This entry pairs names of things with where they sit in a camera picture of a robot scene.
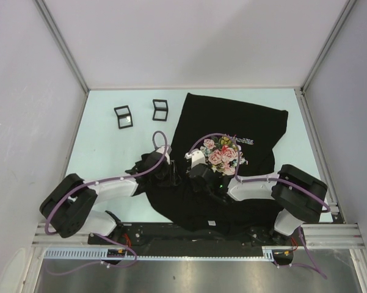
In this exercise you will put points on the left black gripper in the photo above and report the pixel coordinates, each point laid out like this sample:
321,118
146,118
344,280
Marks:
173,178

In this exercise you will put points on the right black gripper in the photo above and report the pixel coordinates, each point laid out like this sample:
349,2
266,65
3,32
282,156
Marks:
195,186

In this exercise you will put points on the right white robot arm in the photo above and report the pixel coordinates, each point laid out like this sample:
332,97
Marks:
301,196

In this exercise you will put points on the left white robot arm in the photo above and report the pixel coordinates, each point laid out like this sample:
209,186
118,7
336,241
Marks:
68,209

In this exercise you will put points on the black floral print t-shirt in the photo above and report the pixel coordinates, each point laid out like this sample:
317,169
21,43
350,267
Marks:
236,138

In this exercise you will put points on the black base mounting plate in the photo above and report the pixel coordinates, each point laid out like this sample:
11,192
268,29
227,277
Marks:
143,233

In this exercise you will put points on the right black display box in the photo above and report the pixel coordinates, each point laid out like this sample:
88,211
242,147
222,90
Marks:
161,110

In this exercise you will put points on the black display box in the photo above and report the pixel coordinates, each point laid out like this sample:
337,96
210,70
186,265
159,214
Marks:
161,110
124,117

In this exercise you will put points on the left black display box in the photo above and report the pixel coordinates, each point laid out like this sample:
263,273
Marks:
124,117

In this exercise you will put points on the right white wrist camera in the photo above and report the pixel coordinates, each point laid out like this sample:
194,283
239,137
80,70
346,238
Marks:
195,157

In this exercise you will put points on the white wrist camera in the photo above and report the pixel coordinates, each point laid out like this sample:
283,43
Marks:
195,157
165,151

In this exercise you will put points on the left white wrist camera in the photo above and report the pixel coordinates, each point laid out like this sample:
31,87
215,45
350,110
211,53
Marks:
165,151

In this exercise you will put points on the white slotted cable duct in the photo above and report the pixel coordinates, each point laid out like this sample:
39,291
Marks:
120,254

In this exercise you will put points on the aluminium frame rail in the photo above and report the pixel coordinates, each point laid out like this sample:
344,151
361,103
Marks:
316,236

